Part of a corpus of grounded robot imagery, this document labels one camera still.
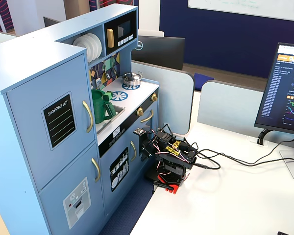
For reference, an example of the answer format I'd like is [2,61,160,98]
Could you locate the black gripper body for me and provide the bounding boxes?
[146,134,163,159]

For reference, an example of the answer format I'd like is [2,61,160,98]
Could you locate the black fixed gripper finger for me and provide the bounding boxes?
[139,146,149,163]

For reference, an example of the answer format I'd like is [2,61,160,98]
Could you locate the green plastic recipient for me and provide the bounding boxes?
[91,94,117,124]

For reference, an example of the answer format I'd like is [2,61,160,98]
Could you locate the steel pot with lid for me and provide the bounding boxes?
[122,71,144,87]

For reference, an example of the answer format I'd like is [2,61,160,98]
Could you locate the red table clamp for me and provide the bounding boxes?
[153,173,181,195]

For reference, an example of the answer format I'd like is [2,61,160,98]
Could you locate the light blue desk divider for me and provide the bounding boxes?
[196,79,267,138]
[130,60,195,136]

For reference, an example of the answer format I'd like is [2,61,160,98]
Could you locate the steel ladle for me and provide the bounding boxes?
[104,61,111,81]

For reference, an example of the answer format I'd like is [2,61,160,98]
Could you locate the black Dell monitor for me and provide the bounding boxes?
[131,35,186,72]

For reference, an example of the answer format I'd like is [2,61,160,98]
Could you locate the white toy plate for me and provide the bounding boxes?
[80,34,98,58]
[87,32,103,62]
[72,36,89,51]

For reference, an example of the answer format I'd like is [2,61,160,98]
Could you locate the black toy microwave door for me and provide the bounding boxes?
[103,11,138,56]

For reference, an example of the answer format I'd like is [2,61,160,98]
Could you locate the blue toy kitchen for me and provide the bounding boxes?
[0,3,160,235]

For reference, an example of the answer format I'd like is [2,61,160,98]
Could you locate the monitor with lit screen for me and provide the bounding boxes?
[254,42,294,137]

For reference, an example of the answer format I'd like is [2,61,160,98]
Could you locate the whiteboard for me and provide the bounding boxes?
[187,0,294,23]

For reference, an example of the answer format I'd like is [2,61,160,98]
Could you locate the gold dishwasher handle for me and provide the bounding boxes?
[130,141,137,163]

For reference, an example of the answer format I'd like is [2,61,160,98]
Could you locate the gold oven handle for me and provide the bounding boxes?
[140,109,154,123]

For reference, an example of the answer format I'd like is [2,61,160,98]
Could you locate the gold freezer door handle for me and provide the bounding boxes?
[91,157,101,183]

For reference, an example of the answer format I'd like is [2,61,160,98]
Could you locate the gold fridge door handle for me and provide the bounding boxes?
[82,100,94,134]

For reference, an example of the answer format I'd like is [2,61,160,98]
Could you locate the white desk cable grommet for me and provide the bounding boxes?
[246,135,270,148]

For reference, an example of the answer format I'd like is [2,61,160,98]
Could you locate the gold microwave handle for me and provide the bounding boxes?
[106,28,115,48]

